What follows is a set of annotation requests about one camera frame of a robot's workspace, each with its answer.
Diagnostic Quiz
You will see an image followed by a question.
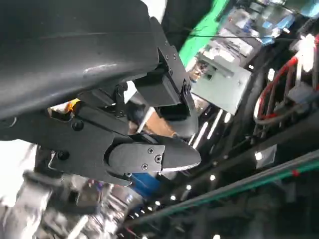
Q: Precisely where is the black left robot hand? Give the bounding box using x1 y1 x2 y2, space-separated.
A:
0 0 202 187

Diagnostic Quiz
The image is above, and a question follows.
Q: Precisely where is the black cloth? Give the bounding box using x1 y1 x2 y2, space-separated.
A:
149 0 220 50

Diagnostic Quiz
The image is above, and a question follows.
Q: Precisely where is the green cloth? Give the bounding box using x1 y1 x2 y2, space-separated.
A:
179 0 233 73

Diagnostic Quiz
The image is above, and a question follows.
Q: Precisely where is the grey metal box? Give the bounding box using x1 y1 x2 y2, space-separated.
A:
191 54 252 115

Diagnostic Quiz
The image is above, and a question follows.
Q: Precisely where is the red cable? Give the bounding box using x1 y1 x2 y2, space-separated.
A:
253 56 300 123

